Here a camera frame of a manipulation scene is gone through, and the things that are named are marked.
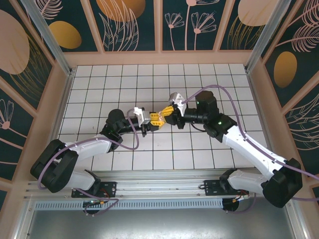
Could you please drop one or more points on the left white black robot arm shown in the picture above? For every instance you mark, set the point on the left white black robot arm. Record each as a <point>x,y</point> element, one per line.
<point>89,148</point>

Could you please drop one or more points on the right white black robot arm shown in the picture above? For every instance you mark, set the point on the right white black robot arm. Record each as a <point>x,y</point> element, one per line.
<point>249,149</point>

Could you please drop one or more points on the grey metal sheet plate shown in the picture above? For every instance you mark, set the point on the grey metal sheet plate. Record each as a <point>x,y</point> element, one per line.
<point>159,224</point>

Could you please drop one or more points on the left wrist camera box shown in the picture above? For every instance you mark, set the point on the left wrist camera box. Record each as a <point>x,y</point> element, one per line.
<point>143,117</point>

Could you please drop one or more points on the aluminium table edge rail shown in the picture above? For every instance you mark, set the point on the aluminium table edge rail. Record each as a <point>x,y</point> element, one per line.
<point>263,119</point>
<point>61,109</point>

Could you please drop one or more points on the aluminium base extrusion rail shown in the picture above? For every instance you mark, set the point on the aluminium base extrusion rail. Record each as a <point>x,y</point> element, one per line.
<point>159,184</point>

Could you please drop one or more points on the aluminium corner post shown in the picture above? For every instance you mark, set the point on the aluminium corner post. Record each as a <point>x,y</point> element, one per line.
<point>260,39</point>
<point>51,37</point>

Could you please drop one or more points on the aluminium frame beam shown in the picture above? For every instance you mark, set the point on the aluminium frame beam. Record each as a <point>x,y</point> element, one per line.
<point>297,221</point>
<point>23,221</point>

